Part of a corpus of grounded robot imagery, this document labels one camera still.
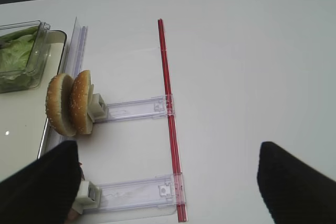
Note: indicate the clear meat pusher track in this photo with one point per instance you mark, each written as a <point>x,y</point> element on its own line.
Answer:
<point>162,191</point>

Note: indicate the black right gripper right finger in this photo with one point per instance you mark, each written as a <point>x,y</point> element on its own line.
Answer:
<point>293,191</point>

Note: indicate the white bun pusher block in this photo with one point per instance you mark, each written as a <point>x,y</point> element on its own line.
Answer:
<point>97,109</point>

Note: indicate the red rail strip right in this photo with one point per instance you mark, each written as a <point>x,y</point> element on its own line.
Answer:
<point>176,164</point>

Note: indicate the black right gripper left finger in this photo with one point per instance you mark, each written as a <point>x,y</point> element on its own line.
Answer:
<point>43,191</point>

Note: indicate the cream metal tray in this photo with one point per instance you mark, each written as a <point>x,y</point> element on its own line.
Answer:
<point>24,124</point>

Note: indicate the sesame bun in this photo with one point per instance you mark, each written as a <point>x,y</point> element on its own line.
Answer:
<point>57,104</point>
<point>79,102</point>

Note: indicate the sesame bun top rear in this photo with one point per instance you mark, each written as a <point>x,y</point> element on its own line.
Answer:
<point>79,102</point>

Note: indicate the sesame bun top front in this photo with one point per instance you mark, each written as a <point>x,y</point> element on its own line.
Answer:
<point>57,104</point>

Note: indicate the white meat pusher block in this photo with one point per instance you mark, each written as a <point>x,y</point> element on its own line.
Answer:
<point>88,197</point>

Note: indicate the clear bun pusher track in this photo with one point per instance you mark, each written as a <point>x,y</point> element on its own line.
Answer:
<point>155,107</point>

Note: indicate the clear divider wall right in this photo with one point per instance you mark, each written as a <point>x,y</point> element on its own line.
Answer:
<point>70,63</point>

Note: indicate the green lettuce leaves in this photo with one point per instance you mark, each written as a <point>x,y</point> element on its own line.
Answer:
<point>16,48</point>

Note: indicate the clear plastic salad box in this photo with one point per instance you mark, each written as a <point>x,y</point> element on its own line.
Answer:
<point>37,60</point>

